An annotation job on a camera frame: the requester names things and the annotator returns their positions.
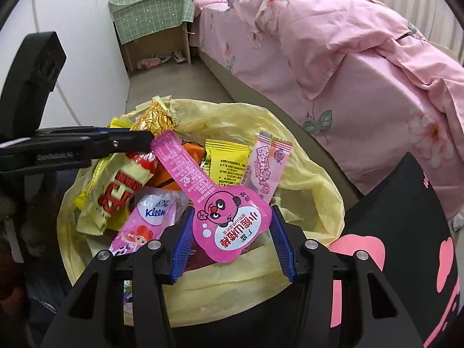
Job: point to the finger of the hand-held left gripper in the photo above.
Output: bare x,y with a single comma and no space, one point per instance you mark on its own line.
123,141
119,125

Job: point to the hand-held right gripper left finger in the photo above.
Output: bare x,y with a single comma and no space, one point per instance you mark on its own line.
183,250

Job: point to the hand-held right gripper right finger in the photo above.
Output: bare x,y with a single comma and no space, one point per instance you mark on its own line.
284,246

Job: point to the pink spoon-shaped snack packet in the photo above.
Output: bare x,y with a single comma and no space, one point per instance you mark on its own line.
224,224

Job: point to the yellow plastic bag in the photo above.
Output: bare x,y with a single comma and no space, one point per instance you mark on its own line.
232,290

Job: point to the yellow pink snack packet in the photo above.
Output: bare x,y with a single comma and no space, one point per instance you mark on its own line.
226,161

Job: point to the gold foil wrapper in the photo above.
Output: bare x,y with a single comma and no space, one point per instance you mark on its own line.
156,119

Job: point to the cartoon print tissue pack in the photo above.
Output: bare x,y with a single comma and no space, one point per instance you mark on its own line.
145,224

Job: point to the yellow red snack packet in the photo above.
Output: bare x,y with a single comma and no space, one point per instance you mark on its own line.
116,192

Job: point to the bright yellow wrapper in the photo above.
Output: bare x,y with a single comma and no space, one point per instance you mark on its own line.
89,185

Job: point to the pink slippers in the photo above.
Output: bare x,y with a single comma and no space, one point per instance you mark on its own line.
147,63

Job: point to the orange snack bag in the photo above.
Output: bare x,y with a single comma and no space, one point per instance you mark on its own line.
190,152

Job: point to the pink white striped packet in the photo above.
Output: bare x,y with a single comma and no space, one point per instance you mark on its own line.
266,166

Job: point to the wooden nightstand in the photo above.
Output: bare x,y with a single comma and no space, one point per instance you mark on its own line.
152,43

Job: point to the small white shoes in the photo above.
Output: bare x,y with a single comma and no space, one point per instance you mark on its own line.
177,57

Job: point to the green checked cloth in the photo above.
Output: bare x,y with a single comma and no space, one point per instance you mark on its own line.
148,7

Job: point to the bed with pink sheet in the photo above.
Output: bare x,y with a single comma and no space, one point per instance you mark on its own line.
217,36

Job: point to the pink floral quilt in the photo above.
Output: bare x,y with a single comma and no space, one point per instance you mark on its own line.
344,79

